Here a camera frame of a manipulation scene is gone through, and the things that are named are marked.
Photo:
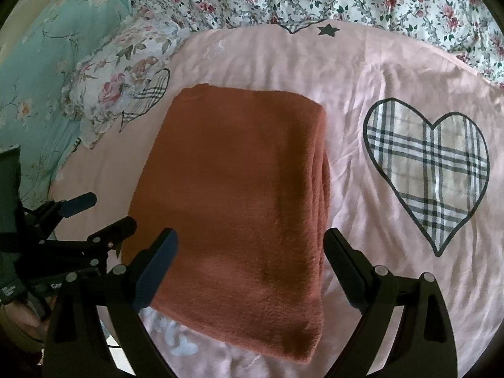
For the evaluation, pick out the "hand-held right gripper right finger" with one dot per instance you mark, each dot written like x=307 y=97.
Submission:
x=342 y=271

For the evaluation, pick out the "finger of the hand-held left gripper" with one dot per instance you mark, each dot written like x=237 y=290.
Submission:
x=78 y=204
x=118 y=230

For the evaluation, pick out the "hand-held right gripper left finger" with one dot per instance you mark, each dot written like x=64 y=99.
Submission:
x=157 y=267

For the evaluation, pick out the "rust brown cloth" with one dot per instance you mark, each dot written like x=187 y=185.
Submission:
x=236 y=185

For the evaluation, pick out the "floral pillow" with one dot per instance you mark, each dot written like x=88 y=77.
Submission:
x=114 y=75

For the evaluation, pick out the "teal floral blanket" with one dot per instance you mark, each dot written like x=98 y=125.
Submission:
x=47 y=47

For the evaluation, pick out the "pink heart print bed sheet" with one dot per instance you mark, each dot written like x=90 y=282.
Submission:
x=354 y=67

